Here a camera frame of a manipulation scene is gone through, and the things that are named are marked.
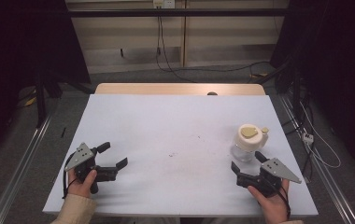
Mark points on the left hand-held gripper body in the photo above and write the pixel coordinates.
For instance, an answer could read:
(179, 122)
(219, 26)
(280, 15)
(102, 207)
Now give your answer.
(81, 156)

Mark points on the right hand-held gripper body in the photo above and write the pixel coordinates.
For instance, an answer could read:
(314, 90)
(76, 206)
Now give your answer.
(275, 169)

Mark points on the clear bottle with white cap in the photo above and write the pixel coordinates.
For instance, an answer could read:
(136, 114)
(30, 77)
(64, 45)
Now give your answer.
(249, 140)

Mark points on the person's left hand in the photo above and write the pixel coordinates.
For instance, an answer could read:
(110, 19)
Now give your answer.
(81, 186)

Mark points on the person's right hand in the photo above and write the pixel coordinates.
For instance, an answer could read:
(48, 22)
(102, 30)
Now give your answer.
(272, 208)

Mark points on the small black floor piece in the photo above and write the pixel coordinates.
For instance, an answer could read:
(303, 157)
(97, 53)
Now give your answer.
(63, 132)

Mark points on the white power strip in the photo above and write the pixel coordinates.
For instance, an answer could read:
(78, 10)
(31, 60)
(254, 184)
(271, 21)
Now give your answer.
(307, 138)

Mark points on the white table board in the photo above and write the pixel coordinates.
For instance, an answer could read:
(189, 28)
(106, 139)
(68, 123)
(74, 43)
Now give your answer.
(172, 133)

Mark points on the black metal stand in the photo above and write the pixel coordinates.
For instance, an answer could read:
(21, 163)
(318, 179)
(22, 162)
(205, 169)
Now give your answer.
(40, 99)
(295, 90)

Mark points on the light wooden table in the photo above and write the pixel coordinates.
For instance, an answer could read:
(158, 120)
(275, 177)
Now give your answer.
(166, 88)

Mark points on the metal floor rail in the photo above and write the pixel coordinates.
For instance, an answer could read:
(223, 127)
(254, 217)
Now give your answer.
(328, 180)
(20, 168)

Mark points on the black horizontal frame bar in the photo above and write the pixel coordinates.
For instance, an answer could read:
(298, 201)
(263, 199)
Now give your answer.
(172, 12)

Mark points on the white wall socket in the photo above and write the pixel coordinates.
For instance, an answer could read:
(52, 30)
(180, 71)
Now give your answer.
(163, 3)

